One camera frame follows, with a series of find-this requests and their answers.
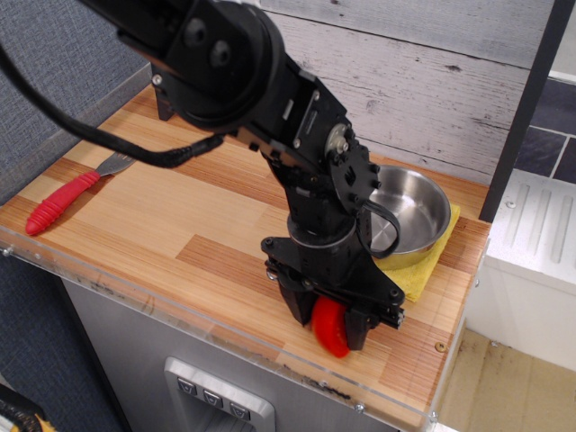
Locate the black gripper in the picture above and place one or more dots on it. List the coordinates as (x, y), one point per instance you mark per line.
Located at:
(340, 268)

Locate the red toy pepper half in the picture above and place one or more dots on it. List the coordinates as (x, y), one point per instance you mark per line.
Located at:
(329, 327)

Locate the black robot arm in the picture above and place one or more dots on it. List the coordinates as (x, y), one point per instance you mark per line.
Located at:
(222, 67)

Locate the yellow cloth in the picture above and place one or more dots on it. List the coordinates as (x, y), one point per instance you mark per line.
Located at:
(414, 278)

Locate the clear acrylic table edge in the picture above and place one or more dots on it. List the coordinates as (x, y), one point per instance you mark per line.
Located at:
(337, 386)

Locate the silver dispenser button panel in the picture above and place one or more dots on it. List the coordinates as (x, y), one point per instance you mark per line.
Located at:
(205, 402)

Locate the white toy sink unit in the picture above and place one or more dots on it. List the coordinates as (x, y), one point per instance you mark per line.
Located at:
(524, 294)

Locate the grey toy fridge cabinet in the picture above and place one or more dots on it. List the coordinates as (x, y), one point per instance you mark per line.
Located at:
(132, 349)

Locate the yellow object at corner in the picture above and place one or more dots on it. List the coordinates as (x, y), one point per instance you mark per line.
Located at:
(45, 426)

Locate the silver pot with wire handle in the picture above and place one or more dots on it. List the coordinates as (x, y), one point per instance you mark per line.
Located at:
(422, 210)

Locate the black left frame post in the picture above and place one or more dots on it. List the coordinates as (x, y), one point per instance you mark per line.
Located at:
(165, 109)

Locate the black frame post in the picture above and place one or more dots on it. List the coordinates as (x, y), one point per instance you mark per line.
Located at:
(544, 58)
(165, 109)

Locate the red handled fork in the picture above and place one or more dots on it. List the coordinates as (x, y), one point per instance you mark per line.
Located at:
(51, 208)

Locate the black right frame post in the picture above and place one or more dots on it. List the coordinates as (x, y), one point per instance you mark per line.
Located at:
(544, 58)

